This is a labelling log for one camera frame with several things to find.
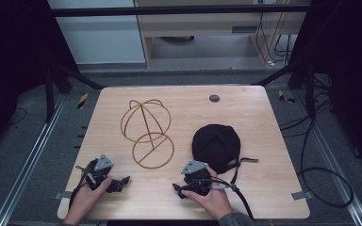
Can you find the gold wire hat stand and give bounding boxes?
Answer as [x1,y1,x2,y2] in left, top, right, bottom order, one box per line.
[120,99,175,170]

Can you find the grey metal table bracket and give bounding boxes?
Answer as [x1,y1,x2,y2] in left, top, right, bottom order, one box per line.
[54,190,74,202]
[290,189,314,202]

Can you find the grey cable plug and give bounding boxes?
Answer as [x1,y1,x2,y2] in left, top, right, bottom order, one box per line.
[210,184,238,192]

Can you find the black floor cable bundle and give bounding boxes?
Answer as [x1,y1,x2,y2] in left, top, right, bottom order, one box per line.
[278,74,334,139]

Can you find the black metal stand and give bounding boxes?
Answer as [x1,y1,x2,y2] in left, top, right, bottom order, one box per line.
[42,63,107,124]
[252,58,318,121]

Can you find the white cabinet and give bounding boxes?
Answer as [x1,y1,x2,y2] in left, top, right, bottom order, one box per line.
[46,0,147,66]

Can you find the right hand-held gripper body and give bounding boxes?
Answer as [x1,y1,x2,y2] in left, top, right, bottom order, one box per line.
[180,159,215,198]

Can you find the yellow black striped tape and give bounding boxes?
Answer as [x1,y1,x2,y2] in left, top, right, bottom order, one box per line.
[277,89,297,105]
[76,92,90,110]

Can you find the black horizontal frame bar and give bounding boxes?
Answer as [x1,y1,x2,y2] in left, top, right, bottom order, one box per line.
[48,4,311,18]

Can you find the thin black floor cable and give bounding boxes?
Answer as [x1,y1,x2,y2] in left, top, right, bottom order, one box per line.
[7,106,28,127]

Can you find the black cap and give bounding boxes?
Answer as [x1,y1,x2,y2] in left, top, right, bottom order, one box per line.
[191,123,260,186]

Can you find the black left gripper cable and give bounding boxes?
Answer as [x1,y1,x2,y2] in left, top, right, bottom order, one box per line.
[68,165,92,211]

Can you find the hanging cables under desk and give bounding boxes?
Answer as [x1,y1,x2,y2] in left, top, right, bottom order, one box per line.
[255,0,294,68]

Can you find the person's right hand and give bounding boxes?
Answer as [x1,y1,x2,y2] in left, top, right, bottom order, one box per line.
[180,166,234,221]

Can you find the black looped floor cable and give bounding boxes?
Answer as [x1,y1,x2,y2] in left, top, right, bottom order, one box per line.
[296,118,355,209]

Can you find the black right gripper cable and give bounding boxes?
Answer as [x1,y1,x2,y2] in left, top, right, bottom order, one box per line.
[208,175,255,221]

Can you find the aluminium floor rail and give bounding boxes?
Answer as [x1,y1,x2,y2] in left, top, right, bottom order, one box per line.
[0,93,70,226]
[291,89,362,226]

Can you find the black curtain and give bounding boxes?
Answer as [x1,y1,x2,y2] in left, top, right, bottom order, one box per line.
[289,0,362,175]
[0,0,80,159]

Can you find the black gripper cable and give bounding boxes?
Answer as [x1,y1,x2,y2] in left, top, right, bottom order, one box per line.
[208,175,255,221]
[68,165,92,211]

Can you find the person's left hand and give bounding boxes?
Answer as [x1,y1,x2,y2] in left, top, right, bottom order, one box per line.
[63,176,113,224]

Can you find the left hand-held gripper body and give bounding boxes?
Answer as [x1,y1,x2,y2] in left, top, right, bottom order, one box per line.
[82,153,124,193]

